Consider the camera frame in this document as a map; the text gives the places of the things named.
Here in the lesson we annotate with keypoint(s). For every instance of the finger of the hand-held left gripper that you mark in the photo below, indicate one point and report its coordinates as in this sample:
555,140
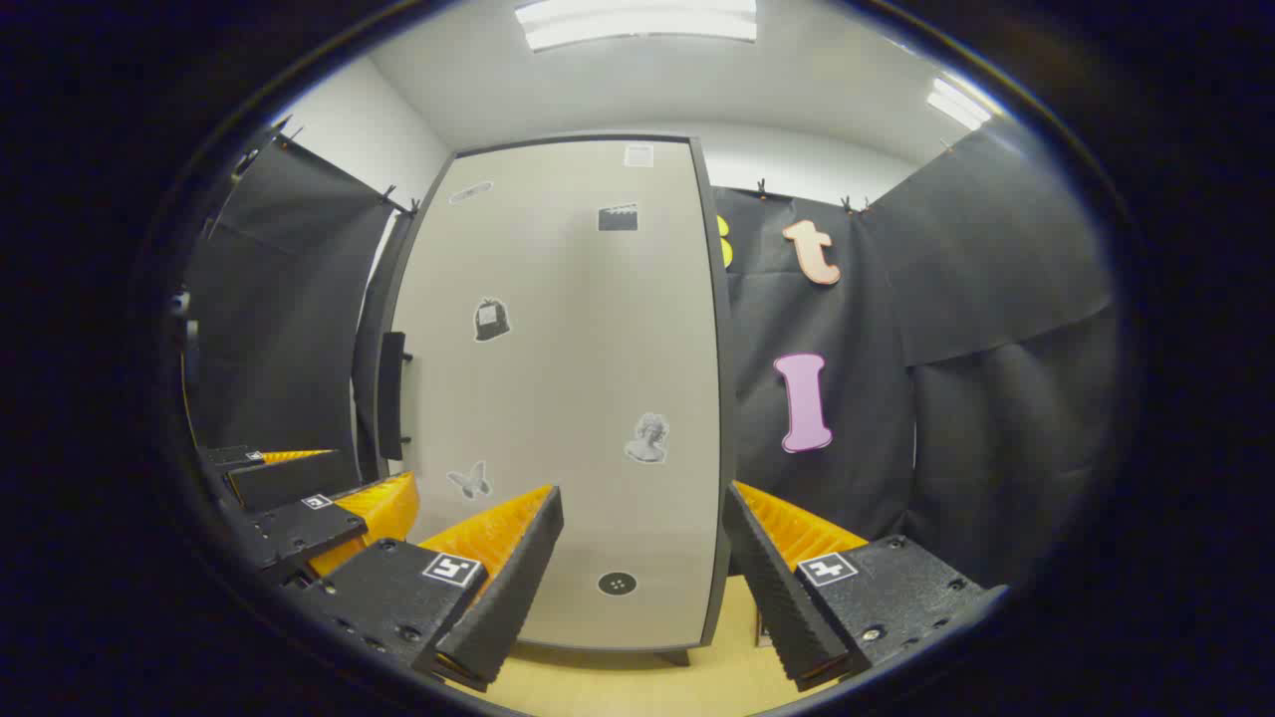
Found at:
289,480
289,533

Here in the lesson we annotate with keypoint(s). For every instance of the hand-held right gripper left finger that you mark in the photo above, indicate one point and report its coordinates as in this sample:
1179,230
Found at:
508,597

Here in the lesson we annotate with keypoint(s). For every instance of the grey cabinet door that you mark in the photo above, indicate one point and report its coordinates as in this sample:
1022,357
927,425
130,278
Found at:
558,349

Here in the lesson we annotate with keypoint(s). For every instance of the black backdrop cloth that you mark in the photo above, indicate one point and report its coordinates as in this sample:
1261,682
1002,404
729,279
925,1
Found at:
996,299

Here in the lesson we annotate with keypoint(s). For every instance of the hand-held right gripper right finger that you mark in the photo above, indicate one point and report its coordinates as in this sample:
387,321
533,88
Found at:
782,597

